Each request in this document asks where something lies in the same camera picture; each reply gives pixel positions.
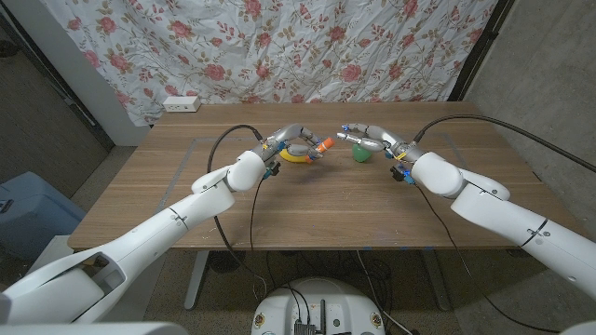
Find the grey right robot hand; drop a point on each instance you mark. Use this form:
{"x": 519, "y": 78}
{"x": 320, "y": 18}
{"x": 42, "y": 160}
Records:
{"x": 386, "y": 137}

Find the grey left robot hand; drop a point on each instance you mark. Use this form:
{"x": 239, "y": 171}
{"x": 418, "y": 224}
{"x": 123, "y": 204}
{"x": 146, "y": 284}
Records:
{"x": 284, "y": 137}

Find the glue stick body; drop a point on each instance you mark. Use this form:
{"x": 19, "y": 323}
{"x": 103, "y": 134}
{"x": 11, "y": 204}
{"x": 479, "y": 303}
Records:
{"x": 313, "y": 156}

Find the orange glue stick cap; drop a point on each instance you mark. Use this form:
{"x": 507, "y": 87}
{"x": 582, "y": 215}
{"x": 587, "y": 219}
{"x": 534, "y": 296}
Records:
{"x": 327, "y": 144}

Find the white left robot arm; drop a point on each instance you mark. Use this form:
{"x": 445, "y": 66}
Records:
{"x": 163, "y": 228}

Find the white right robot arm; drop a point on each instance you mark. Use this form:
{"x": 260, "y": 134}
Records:
{"x": 503, "y": 214}

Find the yellow toy banana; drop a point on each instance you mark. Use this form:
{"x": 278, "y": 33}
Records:
{"x": 291, "y": 158}

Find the green ball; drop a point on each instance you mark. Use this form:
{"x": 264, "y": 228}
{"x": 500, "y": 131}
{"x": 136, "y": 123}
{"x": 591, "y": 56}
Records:
{"x": 361, "y": 156}

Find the floral backdrop cloth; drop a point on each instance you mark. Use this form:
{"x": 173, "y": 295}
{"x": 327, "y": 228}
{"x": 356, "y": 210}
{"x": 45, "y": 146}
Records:
{"x": 279, "y": 46}

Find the grey tape outline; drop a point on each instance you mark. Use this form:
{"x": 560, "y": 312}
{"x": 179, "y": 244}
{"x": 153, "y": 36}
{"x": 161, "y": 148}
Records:
{"x": 181, "y": 163}

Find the white power strip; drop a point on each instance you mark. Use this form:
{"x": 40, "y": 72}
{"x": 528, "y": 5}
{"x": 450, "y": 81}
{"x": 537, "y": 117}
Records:
{"x": 181, "y": 104}

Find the black backdrop stand pole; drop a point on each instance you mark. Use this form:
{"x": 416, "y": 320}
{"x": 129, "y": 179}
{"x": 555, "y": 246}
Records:
{"x": 479, "y": 51}

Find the grey table leg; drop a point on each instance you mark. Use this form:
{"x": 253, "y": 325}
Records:
{"x": 195, "y": 279}
{"x": 437, "y": 279}

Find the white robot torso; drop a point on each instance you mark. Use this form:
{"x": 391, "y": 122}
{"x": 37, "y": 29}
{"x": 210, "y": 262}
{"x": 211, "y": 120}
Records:
{"x": 321, "y": 307}

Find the blue plastic bin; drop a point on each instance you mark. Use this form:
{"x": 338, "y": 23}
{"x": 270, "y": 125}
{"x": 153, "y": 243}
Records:
{"x": 32, "y": 214}

